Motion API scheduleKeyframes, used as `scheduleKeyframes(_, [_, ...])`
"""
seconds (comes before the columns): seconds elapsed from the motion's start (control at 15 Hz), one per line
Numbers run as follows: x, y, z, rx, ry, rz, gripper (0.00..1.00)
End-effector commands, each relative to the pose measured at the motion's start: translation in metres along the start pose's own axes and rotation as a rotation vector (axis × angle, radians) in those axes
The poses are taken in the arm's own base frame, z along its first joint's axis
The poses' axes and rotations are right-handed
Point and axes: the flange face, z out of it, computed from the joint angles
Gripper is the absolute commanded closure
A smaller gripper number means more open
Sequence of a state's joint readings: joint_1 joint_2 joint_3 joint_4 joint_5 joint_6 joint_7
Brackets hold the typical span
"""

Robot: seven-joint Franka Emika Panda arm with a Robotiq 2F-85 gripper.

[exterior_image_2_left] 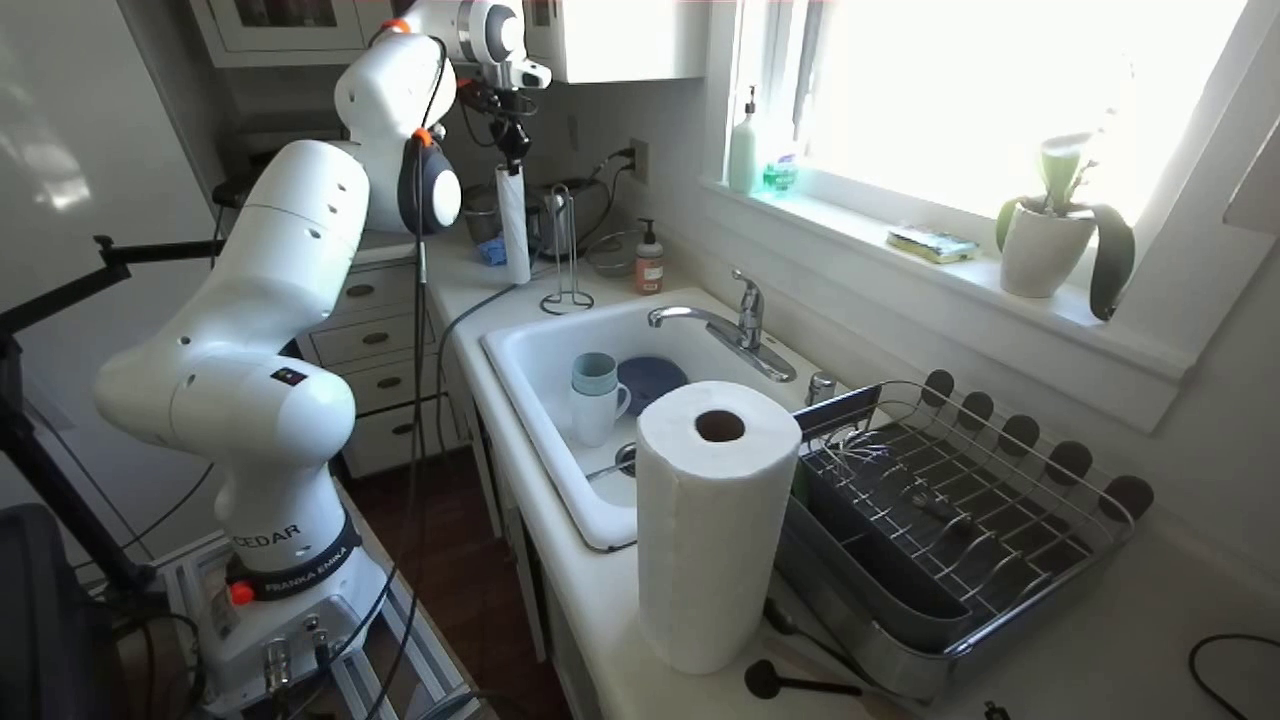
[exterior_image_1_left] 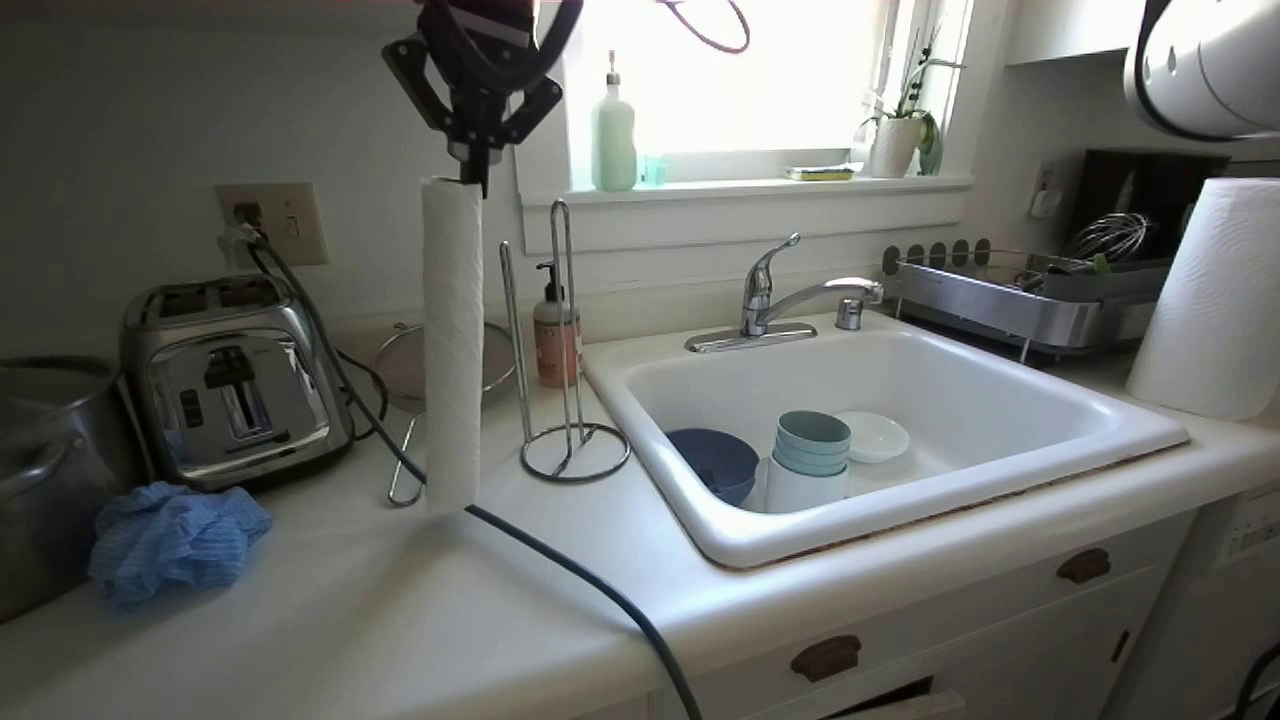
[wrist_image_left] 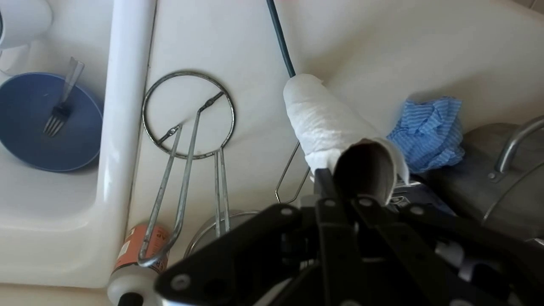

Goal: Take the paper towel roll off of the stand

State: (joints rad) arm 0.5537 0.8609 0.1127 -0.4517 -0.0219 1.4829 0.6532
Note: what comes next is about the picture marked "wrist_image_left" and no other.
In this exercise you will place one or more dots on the blue bowl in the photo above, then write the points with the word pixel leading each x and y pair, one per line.
pixel 34 129

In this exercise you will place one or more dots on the white kitchen sink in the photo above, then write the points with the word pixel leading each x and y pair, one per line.
pixel 125 85

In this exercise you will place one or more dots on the thin white paper towel roll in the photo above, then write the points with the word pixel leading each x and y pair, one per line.
pixel 325 124

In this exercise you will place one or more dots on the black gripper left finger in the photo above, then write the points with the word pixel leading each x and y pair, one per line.
pixel 325 243

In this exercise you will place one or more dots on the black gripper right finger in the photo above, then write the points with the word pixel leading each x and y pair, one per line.
pixel 442 255

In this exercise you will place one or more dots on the crumpled blue cloth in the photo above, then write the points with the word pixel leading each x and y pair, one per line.
pixel 427 136

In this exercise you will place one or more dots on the metal fork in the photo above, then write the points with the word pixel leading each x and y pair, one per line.
pixel 62 104

